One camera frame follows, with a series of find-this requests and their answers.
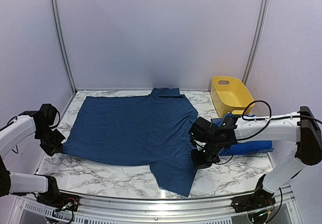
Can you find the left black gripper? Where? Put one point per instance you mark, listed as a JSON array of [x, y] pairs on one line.
[[57, 148]]

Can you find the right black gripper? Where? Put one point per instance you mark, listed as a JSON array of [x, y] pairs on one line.
[[198, 163]]

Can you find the blue pleated skirt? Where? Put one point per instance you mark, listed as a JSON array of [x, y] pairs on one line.
[[250, 147]]

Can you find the grey-blue garment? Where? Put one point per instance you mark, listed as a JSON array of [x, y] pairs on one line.
[[138, 130]]

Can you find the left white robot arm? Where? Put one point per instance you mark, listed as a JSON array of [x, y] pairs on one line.
[[40, 124]]

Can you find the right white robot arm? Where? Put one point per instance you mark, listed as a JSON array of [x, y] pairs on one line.
[[299, 127]]

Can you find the blue checked folded shirt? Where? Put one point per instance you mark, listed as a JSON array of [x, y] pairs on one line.
[[218, 121]]

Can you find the yellow plastic basket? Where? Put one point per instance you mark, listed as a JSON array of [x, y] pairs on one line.
[[229, 95]]

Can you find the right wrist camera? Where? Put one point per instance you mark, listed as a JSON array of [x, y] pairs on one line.
[[199, 129]]

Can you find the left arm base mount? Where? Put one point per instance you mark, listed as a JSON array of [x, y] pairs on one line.
[[60, 201]]

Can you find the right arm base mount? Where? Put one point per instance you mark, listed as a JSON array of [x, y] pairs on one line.
[[253, 201]]

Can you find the aluminium table front rail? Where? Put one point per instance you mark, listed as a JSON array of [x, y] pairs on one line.
[[100, 209]]

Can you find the right aluminium wall profile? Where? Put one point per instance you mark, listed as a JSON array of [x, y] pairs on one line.
[[256, 40]]

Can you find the aluminium wall profile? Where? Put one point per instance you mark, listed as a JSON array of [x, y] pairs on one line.
[[256, 40], [61, 45]]

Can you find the left aluminium wall profile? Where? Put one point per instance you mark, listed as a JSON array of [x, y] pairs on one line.
[[61, 45]]

